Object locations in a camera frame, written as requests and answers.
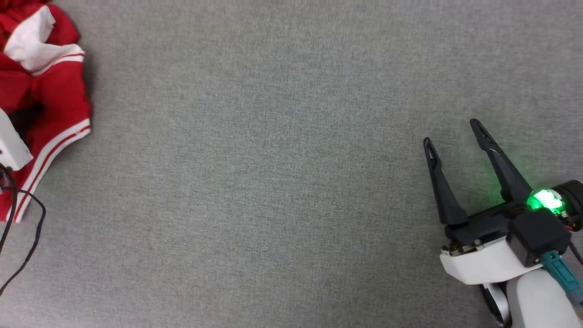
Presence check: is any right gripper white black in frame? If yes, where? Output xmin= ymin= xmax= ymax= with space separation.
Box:
xmin=423 ymin=118 xmax=583 ymax=286

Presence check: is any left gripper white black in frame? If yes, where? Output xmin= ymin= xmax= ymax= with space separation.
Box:
xmin=0 ymin=108 xmax=34 ymax=172

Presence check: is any red and white sports jersey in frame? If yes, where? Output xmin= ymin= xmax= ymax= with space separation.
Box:
xmin=0 ymin=0 xmax=92 ymax=224

